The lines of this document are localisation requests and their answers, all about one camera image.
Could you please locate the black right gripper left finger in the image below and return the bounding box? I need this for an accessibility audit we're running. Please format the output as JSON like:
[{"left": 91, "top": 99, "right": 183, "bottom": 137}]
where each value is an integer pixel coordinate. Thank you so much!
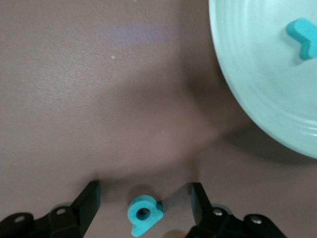
[{"left": 0, "top": 180, "right": 101, "bottom": 238}]

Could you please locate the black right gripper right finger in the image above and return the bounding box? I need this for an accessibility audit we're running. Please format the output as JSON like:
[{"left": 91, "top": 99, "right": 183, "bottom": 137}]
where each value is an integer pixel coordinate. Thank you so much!
[{"left": 185, "top": 182, "right": 288, "bottom": 238}]

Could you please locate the teal foam letter d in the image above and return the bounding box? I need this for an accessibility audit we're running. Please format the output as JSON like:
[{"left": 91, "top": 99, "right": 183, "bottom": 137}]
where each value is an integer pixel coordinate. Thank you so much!
[{"left": 127, "top": 194, "right": 164, "bottom": 238}]

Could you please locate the teal foam letter r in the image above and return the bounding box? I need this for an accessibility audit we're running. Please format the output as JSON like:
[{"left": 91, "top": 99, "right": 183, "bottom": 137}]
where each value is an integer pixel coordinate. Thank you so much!
[{"left": 286, "top": 17, "right": 317, "bottom": 60}]

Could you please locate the brown table cover sheet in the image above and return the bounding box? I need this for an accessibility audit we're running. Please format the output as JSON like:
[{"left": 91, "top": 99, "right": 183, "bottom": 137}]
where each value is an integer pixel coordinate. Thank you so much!
[{"left": 0, "top": 0, "right": 317, "bottom": 238}]

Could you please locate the pale green plate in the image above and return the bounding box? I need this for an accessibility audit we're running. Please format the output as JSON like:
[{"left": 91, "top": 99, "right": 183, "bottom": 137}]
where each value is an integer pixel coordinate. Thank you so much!
[{"left": 209, "top": 0, "right": 317, "bottom": 159}]

